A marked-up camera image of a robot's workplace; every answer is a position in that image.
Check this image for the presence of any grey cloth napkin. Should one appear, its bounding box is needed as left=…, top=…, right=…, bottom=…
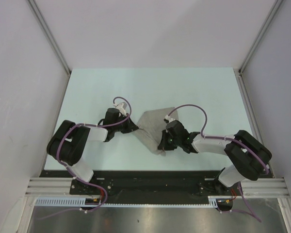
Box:
left=132, top=107, right=175, bottom=156

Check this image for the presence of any aluminium rail right front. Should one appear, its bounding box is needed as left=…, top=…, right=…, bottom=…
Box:
left=241, top=178, right=290, bottom=199

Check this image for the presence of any aluminium frame post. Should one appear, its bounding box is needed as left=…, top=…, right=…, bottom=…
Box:
left=26, top=0, right=72, bottom=77
left=238, top=0, right=286, bottom=75

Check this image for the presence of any right aluminium frame post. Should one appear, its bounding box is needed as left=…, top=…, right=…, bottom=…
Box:
left=238, top=0, right=286, bottom=75

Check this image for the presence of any aluminium rail left front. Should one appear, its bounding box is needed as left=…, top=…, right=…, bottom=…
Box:
left=25, top=177, right=74, bottom=196

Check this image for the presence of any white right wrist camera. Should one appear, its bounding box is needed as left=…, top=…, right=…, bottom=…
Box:
left=164, top=115, right=176, bottom=124

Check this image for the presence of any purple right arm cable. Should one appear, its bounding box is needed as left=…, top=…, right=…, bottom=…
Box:
left=164, top=104, right=270, bottom=222

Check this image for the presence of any white slotted cable duct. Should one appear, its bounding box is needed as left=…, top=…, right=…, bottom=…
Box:
left=34, top=197, right=217, bottom=208

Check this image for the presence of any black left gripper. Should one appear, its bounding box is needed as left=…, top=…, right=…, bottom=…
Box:
left=113, top=113, right=138, bottom=134

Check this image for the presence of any aluminium rail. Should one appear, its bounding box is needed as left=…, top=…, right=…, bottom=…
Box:
left=25, top=177, right=74, bottom=196
left=241, top=178, right=290, bottom=199

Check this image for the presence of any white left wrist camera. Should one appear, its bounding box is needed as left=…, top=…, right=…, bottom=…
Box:
left=113, top=102, right=127, bottom=116

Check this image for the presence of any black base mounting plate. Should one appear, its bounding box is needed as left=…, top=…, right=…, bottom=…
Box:
left=39, top=168, right=275, bottom=211

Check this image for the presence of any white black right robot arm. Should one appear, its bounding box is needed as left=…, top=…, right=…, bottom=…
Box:
left=158, top=118, right=272, bottom=195

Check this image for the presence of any left aluminium frame post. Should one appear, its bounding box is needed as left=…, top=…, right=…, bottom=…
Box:
left=26, top=0, right=72, bottom=77

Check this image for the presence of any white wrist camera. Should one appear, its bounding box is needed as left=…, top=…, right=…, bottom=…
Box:
left=164, top=115, right=176, bottom=124
left=113, top=102, right=127, bottom=116

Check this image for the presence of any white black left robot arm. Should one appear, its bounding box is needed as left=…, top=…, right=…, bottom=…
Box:
left=47, top=108, right=139, bottom=194

